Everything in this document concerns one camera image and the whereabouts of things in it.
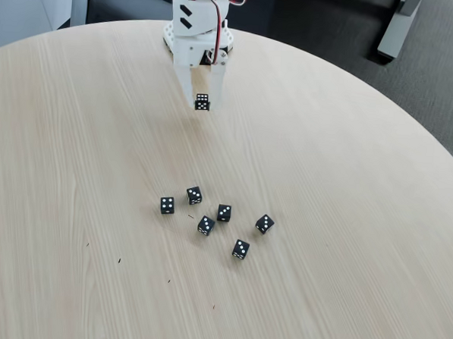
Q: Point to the black die with white pips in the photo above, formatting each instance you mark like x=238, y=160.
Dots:
x=194, y=195
x=202, y=102
x=224, y=212
x=241, y=249
x=167, y=205
x=264, y=224
x=206, y=225

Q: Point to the grey desk leg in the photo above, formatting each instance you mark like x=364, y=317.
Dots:
x=395, y=30

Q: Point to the white cabinet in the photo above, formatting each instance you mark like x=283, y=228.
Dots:
x=18, y=6

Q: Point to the black office chair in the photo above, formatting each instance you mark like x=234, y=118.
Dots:
x=125, y=4

